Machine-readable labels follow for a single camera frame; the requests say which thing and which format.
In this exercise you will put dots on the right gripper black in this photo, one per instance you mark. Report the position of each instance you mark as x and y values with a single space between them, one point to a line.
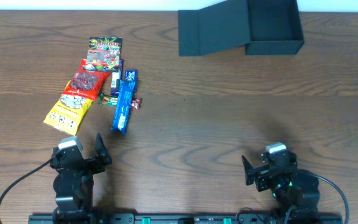
260 173

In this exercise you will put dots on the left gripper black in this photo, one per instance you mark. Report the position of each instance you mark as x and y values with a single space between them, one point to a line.
84 162

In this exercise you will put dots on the long blue cookie pack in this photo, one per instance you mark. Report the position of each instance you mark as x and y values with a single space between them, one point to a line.
123 106

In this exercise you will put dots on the Haribo candy bag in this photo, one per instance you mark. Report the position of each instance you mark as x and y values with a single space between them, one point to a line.
104 54

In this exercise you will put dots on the dark green lidded box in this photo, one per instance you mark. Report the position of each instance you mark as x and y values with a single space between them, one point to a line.
262 27

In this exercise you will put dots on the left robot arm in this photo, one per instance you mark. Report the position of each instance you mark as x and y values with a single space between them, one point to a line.
74 183

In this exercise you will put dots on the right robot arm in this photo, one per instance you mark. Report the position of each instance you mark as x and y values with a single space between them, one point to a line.
296 191

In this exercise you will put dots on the yellow snack bag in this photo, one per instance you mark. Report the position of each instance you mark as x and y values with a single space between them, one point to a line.
67 113

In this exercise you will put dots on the green red KitKat bar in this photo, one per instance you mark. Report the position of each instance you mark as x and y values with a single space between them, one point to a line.
107 100

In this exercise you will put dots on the red snack bag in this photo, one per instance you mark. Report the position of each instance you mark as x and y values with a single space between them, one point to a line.
86 83

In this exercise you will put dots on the dark blue candy bar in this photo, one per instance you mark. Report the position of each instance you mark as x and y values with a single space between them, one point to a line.
116 76

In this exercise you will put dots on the blue Eclipse mint tin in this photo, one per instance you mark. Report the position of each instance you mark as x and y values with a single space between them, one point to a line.
131 75

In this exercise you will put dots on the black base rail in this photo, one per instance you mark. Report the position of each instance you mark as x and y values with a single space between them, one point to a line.
244 218

